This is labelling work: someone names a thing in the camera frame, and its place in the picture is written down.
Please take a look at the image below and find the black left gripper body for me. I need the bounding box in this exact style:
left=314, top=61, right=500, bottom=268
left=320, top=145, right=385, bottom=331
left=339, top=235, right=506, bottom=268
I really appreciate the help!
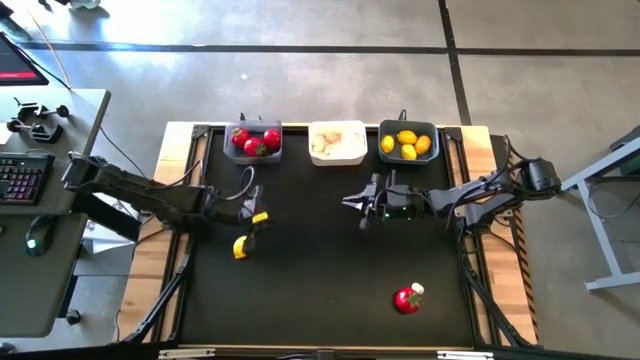
left=202, top=195, right=274, bottom=236

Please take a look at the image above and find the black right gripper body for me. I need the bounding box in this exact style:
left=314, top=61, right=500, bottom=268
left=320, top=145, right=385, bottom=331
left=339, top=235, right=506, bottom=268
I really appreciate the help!
left=359, top=172, right=434, bottom=232

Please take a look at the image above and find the white plastic basket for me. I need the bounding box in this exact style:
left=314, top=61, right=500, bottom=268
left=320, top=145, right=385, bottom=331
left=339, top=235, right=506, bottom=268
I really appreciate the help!
left=306, top=119, right=369, bottom=168

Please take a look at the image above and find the blue-grey plastic basket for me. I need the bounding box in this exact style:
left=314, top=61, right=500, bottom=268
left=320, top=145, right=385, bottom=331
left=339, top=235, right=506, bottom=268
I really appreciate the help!
left=377, top=118, right=442, bottom=167

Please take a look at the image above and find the clear plastic basket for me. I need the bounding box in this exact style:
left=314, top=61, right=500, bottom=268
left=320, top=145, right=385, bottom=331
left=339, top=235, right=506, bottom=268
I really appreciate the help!
left=222, top=119, right=284, bottom=167

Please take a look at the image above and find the black table mat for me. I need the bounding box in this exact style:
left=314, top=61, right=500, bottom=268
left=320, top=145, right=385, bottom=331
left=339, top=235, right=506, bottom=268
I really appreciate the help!
left=179, top=124, right=474, bottom=349

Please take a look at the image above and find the wooden table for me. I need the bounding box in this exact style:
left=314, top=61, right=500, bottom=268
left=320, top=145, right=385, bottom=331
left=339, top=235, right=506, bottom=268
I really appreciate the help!
left=116, top=120, right=541, bottom=352

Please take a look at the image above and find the yellow-black hazard tape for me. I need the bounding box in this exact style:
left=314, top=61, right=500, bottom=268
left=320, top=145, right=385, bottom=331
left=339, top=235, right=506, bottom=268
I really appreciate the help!
left=508, top=207, right=540, bottom=344

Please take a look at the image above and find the white paper sheet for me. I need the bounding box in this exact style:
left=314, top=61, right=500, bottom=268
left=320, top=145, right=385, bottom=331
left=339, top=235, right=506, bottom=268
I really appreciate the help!
left=79, top=218, right=132, bottom=255

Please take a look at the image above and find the black computer mouse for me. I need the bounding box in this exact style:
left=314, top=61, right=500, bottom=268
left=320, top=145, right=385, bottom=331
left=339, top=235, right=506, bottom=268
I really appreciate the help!
left=23, top=213, right=58, bottom=258

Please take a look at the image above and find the black metal clamp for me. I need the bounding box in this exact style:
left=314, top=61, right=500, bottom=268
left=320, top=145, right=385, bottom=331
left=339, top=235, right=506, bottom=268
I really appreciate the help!
left=13, top=97, right=71, bottom=122
left=5, top=118, right=65, bottom=145

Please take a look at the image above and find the black backlit keyboard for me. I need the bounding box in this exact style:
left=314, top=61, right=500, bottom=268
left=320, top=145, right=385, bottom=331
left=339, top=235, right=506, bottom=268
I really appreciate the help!
left=0, top=152, right=56, bottom=207

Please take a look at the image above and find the grey desk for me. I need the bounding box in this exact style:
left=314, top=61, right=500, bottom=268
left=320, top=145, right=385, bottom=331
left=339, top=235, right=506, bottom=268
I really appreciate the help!
left=0, top=87, right=112, bottom=340

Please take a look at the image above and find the black desk monitor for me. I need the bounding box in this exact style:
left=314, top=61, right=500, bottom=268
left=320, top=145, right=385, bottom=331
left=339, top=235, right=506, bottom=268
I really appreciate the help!
left=0, top=31, right=50, bottom=88

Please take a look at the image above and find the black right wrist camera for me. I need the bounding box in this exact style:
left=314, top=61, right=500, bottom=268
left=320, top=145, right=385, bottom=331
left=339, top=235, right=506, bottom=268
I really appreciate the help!
left=386, top=187, right=420, bottom=220

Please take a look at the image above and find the black frame strut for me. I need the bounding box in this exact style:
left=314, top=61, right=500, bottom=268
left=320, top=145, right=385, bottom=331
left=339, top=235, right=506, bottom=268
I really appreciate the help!
left=455, top=219, right=532, bottom=349
left=121, top=234, right=197, bottom=346

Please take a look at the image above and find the silver metal bracket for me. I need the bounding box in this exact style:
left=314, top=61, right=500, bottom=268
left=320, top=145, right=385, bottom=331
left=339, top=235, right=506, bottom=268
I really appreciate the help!
left=436, top=349, right=495, bottom=360
left=157, top=347, right=217, bottom=360

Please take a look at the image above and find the grey metal desk frame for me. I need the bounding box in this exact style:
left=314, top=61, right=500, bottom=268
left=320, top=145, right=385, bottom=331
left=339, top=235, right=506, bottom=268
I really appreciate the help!
left=552, top=124, right=640, bottom=293

